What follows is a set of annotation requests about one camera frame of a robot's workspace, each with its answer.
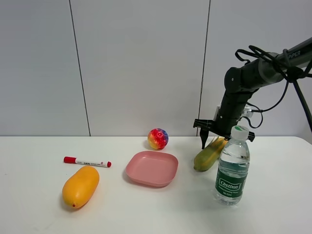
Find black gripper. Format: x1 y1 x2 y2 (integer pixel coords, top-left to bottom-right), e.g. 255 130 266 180
193 107 255 149

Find green yellow toy corn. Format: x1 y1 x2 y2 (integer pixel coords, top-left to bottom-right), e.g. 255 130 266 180
194 136 228 172

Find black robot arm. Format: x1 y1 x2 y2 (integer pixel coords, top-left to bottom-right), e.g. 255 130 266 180
193 39 312 149

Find clear water bottle green label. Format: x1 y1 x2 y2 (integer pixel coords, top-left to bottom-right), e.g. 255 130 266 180
215 125 250 206

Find rainbow coloured ball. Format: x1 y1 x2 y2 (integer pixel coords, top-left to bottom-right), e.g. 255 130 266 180
147 128 169 150

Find pink square plate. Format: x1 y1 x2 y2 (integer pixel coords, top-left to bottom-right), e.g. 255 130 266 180
125 151 178 188

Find orange mango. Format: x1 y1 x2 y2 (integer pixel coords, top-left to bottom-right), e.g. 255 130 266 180
62 166 100 209

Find red white marker pen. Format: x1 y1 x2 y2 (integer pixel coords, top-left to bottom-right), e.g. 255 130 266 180
63 156 112 168

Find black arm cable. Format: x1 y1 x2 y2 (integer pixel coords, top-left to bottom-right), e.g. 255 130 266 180
235 45 312 134

